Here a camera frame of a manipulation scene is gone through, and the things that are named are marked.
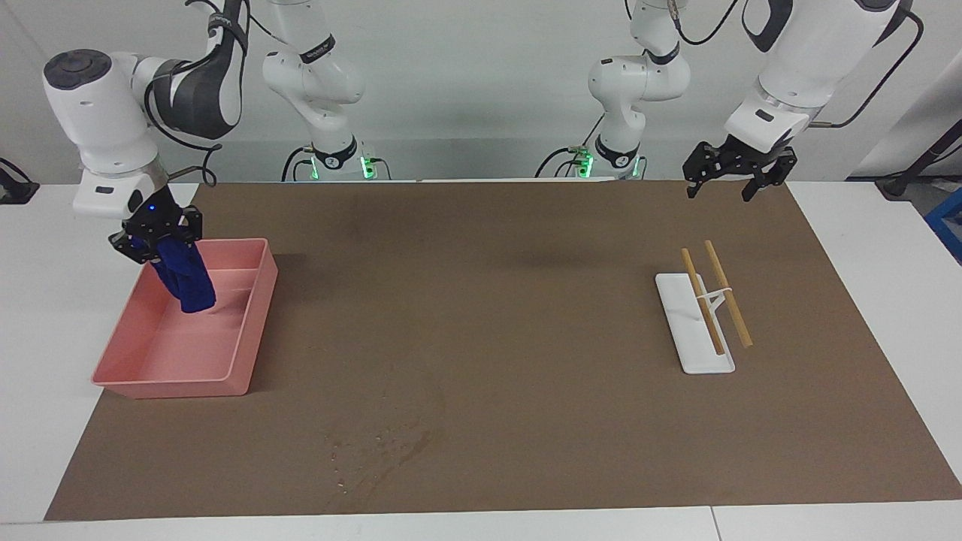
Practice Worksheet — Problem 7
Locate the brown table mat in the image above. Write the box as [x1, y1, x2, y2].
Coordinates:
[44, 180, 962, 521]

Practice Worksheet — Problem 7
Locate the black right arm gripper cable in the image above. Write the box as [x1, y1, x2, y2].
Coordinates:
[143, 56, 223, 189]

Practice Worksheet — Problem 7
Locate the black arm gripper cable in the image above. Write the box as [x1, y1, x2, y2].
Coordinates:
[143, 56, 223, 189]
[810, 8, 925, 128]

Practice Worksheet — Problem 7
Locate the black stand leg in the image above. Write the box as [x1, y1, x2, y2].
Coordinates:
[876, 124, 962, 200]

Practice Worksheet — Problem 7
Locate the black left arm base cable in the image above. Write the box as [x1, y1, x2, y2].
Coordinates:
[535, 113, 607, 180]

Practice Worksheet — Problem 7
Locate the blue towel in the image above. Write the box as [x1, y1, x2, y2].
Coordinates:
[129, 237, 217, 315]

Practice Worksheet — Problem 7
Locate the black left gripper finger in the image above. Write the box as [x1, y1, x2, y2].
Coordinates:
[682, 141, 727, 201]
[742, 149, 798, 204]

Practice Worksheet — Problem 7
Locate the spilled water puddle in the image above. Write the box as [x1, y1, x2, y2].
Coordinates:
[323, 417, 444, 493]

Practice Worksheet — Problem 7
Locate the pink plastic bin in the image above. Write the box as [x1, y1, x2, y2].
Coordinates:
[91, 238, 279, 399]

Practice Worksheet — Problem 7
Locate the black right arm base cable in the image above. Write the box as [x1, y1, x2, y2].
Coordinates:
[281, 146, 313, 182]

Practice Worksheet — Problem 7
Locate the wooden dowel rod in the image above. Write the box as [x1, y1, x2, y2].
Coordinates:
[703, 240, 754, 349]
[682, 248, 725, 356]

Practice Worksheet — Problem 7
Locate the black left arm gripper cable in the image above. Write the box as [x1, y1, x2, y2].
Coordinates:
[810, 8, 925, 128]

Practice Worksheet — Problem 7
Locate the white rectangular rack tray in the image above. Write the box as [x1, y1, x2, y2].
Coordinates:
[655, 272, 736, 375]

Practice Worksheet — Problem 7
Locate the black arm base cable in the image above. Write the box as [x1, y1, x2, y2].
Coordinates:
[281, 146, 313, 182]
[535, 113, 607, 180]

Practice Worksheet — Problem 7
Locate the black clamp mount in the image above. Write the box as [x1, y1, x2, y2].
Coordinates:
[0, 158, 40, 205]

